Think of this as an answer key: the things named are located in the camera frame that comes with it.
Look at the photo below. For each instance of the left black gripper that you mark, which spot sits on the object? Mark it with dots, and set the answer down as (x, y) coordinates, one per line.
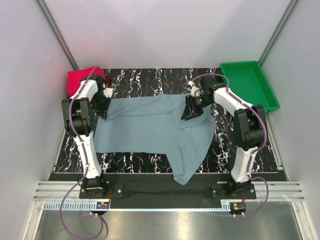
(104, 109)

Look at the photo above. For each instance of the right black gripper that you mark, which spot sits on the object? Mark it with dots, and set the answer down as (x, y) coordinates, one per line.
(190, 111)

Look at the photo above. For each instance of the grey blue t shirt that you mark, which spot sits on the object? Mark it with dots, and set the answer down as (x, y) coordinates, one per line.
(153, 125)

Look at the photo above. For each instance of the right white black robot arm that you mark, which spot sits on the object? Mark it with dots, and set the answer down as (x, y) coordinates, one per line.
(249, 130)

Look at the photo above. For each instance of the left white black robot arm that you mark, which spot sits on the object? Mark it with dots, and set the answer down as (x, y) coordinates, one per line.
(92, 96)

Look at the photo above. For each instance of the folded red t shirt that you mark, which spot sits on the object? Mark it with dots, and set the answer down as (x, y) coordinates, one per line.
(107, 82)

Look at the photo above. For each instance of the folded pink t shirt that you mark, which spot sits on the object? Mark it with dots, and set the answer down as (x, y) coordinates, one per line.
(74, 78)

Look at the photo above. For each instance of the green plastic tray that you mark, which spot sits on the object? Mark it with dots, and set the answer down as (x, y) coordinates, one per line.
(248, 81)

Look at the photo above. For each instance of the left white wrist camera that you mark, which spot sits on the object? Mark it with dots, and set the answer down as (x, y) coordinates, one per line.
(108, 92)

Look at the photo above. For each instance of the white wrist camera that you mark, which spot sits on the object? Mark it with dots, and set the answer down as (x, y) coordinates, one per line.
(108, 92)
(195, 91)

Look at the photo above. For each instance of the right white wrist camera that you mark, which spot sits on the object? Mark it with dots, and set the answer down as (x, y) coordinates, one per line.
(195, 91)

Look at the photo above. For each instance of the black mounting base plate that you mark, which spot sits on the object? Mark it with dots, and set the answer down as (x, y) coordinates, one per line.
(122, 190)

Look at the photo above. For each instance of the aluminium frame rail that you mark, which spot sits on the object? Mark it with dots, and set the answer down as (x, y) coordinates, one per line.
(277, 191)

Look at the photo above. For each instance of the white slotted cable duct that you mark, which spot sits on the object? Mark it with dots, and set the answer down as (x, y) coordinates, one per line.
(117, 205)

